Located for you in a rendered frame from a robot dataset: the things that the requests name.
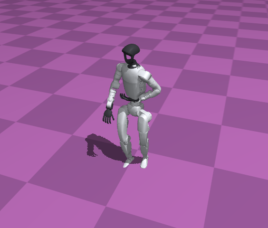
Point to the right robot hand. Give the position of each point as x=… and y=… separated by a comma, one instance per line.
x=108, y=114

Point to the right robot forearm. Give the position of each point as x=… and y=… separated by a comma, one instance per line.
x=111, y=95

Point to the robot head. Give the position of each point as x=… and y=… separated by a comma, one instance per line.
x=131, y=50

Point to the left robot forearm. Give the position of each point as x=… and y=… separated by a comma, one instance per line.
x=147, y=95

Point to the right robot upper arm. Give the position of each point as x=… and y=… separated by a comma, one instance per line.
x=117, y=76

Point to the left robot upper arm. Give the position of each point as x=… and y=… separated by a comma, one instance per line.
x=146, y=76

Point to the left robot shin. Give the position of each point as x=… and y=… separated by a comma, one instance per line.
x=144, y=149

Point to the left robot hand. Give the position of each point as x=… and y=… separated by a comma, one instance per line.
x=127, y=98

